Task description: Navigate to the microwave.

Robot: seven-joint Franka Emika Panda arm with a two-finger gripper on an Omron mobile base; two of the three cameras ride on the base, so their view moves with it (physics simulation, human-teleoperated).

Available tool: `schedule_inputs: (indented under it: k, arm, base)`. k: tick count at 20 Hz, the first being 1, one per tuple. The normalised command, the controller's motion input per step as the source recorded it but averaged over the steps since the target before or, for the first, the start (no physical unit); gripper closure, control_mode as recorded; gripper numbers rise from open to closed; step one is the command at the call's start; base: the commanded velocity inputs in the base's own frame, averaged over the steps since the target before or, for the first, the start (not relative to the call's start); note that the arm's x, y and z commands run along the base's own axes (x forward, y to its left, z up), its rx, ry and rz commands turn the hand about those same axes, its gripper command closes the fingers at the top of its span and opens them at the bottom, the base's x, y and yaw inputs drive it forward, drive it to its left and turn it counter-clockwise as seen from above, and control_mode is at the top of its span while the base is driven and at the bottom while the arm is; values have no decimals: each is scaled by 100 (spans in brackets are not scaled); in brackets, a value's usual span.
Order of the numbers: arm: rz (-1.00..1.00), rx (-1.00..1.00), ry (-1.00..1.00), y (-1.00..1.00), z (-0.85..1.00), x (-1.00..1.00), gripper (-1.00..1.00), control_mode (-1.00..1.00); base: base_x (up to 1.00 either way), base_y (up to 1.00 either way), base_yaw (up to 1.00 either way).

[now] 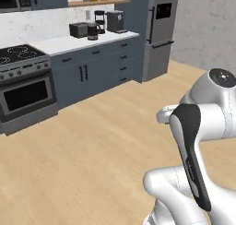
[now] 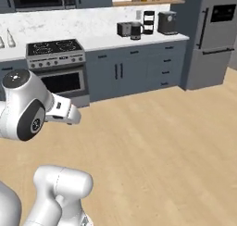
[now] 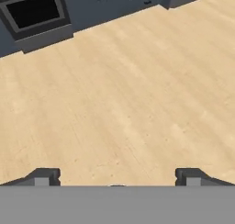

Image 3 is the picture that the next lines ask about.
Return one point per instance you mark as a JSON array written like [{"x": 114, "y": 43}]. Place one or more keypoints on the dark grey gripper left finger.
[{"x": 42, "y": 175}]

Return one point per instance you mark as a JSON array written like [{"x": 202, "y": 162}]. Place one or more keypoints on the grey-blue base cupboard run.
[{"x": 116, "y": 4}]

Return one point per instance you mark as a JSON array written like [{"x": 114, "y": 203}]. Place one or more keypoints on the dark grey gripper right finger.
[{"x": 191, "y": 175}]

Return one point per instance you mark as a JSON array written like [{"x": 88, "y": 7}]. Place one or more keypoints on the grey oven with black window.
[{"x": 35, "y": 16}]

